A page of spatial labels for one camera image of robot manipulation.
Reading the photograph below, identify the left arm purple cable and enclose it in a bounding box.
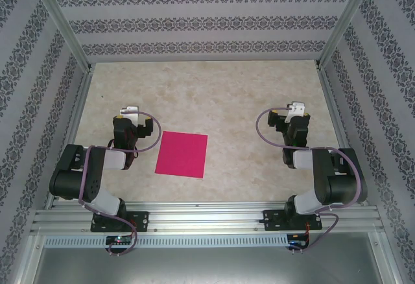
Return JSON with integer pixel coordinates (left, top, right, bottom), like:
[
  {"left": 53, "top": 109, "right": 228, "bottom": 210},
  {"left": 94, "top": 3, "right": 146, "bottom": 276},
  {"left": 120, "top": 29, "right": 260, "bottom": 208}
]
[{"left": 77, "top": 108, "right": 163, "bottom": 259}]

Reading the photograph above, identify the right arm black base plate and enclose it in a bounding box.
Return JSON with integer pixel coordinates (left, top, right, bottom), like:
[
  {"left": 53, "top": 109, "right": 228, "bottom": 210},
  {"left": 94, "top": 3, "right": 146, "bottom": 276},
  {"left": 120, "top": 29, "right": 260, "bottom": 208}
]
[{"left": 263, "top": 209, "right": 324, "bottom": 232}]

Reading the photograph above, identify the aluminium side rail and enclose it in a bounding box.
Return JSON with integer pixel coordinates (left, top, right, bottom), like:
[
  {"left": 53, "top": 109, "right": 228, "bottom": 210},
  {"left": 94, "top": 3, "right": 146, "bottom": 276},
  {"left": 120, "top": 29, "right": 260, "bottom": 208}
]
[
  {"left": 316, "top": 66, "right": 370, "bottom": 207},
  {"left": 43, "top": 65, "right": 95, "bottom": 209}
]

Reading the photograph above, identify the long aluminium mounting rail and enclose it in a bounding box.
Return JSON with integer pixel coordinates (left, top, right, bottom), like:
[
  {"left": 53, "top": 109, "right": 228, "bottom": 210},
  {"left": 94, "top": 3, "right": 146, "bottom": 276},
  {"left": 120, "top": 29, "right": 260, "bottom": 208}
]
[{"left": 30, "top": 201, "right": 385, "bottom": 233}]

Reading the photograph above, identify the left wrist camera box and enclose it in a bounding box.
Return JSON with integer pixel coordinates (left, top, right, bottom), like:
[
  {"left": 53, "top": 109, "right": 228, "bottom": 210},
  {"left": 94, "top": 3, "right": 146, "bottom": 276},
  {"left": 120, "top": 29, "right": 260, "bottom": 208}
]
[{"left": 124, "top": 104, "right": 143, "bottom": 124}]

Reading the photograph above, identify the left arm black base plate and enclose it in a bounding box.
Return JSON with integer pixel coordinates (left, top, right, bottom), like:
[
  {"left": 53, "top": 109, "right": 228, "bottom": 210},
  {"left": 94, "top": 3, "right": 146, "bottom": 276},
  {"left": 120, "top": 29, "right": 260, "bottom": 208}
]
[{"left": 90, "top": 211, "right": 150, "bottom": 233}]

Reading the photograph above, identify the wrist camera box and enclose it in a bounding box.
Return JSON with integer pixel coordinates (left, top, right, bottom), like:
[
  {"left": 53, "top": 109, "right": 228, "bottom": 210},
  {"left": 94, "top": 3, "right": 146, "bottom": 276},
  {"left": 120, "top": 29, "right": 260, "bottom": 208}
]
[
  {"left": 124, "top": 104, "right": 143, "bottom": 124},
  {"left": 287, "top": 101, "right": 307, "bottom": 116}
]

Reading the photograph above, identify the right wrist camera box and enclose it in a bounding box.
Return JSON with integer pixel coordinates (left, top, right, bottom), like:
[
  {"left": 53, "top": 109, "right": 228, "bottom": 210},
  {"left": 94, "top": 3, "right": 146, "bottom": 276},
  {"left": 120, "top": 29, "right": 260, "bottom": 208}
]
[{"left": 287, "top": 101, "right": 307, "bottom": 116}]

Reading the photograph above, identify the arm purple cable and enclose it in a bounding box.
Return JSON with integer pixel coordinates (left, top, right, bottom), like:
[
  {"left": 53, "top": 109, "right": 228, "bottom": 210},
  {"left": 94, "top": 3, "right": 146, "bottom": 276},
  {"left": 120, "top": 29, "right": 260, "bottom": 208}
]
[
  {"left": 255, "top": 107, "right": 364, "bottom": 255},
  {"left": 77, "top": 108, "right": 163, "bottom": 259}
]

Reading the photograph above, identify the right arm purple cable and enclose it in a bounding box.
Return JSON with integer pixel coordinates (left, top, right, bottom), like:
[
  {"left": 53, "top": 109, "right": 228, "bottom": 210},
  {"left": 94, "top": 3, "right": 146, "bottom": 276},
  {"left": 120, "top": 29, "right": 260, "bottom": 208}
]
[{"left": 255, "top": 107, "right": 364, "bottom": 255}]

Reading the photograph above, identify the pink square paper sheet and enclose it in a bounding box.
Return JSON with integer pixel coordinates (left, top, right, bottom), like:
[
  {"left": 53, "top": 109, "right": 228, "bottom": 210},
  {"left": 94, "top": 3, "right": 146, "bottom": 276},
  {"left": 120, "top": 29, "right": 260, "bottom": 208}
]
[{"left": 154, "top": 130, "right": 208, "bottom": 179}]

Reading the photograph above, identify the aluminium frame post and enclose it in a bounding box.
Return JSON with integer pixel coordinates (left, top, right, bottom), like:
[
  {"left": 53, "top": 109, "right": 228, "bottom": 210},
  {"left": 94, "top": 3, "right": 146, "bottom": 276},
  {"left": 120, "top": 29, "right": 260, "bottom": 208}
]
[
  {"left": 314, "top": 0, "right": 380, "bottom": 69},
  {"left": 27, "top": 0, "right": 95, "bottom": 73}
]

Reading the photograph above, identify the slotted grey cable duct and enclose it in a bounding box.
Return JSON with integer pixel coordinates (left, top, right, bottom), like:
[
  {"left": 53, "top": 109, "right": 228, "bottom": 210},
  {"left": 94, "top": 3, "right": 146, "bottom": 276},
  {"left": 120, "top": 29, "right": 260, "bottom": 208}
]
[{"left": 43, "top": 234, "right": 289, "bottom": 249}]

